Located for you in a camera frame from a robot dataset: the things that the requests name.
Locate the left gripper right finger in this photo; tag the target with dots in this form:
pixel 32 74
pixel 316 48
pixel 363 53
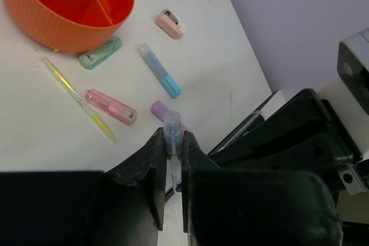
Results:
pixel 254 207

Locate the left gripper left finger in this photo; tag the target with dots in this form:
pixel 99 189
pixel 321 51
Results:
pixel 123 206

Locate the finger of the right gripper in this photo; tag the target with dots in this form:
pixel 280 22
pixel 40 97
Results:
pixel 304 134

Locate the yellow thin highlighter pen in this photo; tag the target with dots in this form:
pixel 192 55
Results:
pixel 56 73

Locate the blue white pen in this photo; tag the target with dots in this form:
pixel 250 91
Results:
pixel 173 135

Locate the pink translucent correction tape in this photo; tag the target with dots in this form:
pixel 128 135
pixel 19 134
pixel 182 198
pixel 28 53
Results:
pixel 111 106

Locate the grey thin pen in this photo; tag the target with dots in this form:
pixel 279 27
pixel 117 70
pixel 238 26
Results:
pixel 250 123

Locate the pink purple highlighter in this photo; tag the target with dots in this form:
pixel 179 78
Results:
pixel 159 109

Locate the blue highlighter with clear cap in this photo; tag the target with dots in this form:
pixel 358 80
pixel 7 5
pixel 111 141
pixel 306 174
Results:
pixel 166 80

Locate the green translucent correction tape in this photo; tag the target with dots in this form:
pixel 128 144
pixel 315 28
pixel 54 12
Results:
pixel 91 59

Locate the pink white correction tape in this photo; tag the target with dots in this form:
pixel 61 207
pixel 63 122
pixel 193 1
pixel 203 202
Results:
pixel 171 24

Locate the orange round desk organizer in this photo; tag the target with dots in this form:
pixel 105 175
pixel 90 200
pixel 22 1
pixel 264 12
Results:
pixel 69 25

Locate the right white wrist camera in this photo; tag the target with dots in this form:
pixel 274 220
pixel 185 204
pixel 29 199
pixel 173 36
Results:
pixel 348 92

